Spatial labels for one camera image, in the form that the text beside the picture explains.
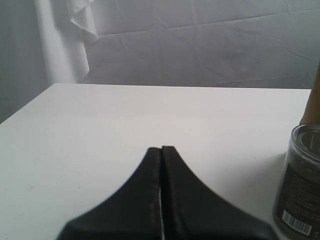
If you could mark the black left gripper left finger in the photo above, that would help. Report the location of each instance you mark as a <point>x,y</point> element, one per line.
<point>133,212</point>

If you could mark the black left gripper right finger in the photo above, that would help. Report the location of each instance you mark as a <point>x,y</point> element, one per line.
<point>192,211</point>

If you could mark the brown paper bag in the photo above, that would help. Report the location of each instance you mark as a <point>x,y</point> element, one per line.
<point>312,110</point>

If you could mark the dark jar with pull-tab lid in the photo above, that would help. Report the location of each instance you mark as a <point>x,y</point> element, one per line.
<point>296,209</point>

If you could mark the white backdrop cloth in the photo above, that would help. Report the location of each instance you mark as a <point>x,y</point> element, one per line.
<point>190,43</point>

